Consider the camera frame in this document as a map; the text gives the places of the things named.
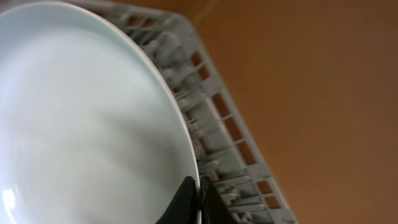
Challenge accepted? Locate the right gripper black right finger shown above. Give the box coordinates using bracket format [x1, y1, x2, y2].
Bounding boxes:
[200, 176, 238, 224]

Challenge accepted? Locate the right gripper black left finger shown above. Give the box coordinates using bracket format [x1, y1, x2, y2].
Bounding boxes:
[156, 176, 197, 224]

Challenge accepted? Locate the light blue plate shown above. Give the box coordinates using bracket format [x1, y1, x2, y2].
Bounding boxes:
[1, 2, 198, 223]

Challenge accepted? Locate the grey dishwasher rack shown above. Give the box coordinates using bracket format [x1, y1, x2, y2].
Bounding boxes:
[78, 1, 297, 224]

